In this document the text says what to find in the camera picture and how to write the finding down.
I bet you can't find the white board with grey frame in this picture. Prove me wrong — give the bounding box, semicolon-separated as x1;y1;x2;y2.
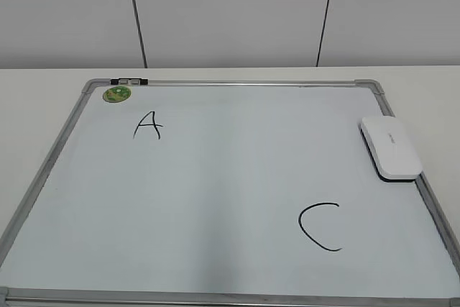
1;79;459;306

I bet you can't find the white rectangular board eraser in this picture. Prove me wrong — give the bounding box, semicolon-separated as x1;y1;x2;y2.
359;116;423;182

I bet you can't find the round green magnet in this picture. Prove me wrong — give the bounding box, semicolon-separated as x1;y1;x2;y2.
102;86;132;104

